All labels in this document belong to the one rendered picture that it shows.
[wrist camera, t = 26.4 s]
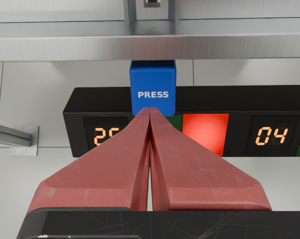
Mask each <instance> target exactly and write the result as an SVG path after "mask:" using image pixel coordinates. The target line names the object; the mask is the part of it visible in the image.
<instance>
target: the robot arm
mask: <svg viewBox="0 0 300 239"><path fill-rule="evenodd" d="M149 170H150V177H151V193H152V209H153V211H147V201H148V186H149ZM16 239H300V211H272V208H271V206H270V203H269V201H268V198H267V196H266V194H265V191H264V189H263V187H262V185H261V183H260V182H259V181H257V180H256V179H254V178H253V177H251V176H250V175H248V174H247V173H245V172H243V171H242V170H240V169H239V168H237V167H235V166H234V165H232V164H231V163H229V162H228V161H226V160H224V159H223V158H221V157H220V156H218V155H216V154H215V153H213V152H212V151H210V150H209V149H207V148H205V147H204V146H202V145H201V144H199V143H198V142H196V141H194V140H193V139H191V138H190V137H188V136H186V135H185V134H183V133H182V132H180V131H179V130H177V129H176V128H175V127H174V126H173V125H172V124H171V123H170V122H169V121H168V120H167V119H166V117H165V116H164V115H163V114H162V113H161V112H160V111H159V110H158V109H157V108H156V107H150V108H143V109H142V110H141V111H140V112H139V113H138V114H137V115H136V116H135V117H134V118H133V120H132V121H131V122H130V123H129V124H128V125H127V126H126V127H125V128H124V129H123V130H122V131H120V132H119V133H117V134H116V135H114V136H112V137H111V138H109V139H107V140H106V141H104V142H103V143H101V144H100V145H98V146H96V147H95V148H94V149H92V150H90V151H89V152H87V153H86V154H84V155H83V156H81V157H79V158H78V159H76V160H74V161H73V162H71V163H70V164H68V165H67V166H65V167H64V168H62V169H60V170H59V171H57V172H56V173H54V174H53V175H51V176H49V177H48V178H46V179H45V180H43V181H42V182H41V183H40V184H39V186H38V187H37V189H36V191H35V194H34V196H33V198H32V201H31V203H30V206H29V208H28V211H27V213H26V215H25V218H24V220H23V223H22V225H21V228H20V230H19V232H18V235H17V237H16Z"/></svg>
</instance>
